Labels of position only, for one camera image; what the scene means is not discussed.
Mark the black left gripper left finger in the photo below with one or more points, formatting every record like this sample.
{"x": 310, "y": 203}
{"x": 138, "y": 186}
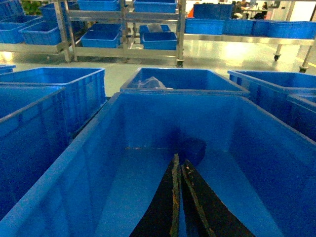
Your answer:
{"x": 161, "y": 219}

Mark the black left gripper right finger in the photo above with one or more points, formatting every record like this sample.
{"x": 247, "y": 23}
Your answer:
{"x": 205, "y": 214}

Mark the blue target bin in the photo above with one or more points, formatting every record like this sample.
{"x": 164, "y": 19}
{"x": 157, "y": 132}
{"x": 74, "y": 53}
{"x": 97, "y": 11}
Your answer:
{"x": 263, "y": 170}

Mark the blue bin with plastic bag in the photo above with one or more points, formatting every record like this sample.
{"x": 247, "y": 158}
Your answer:
{"x": 181, "y": 81}

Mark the blue bin right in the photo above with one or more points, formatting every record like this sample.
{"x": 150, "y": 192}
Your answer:
{"x": 289, "y": 96}

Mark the blue bin far left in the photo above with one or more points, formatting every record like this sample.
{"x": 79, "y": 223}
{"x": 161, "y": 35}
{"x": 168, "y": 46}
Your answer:
{"x": 33, "y": 134}

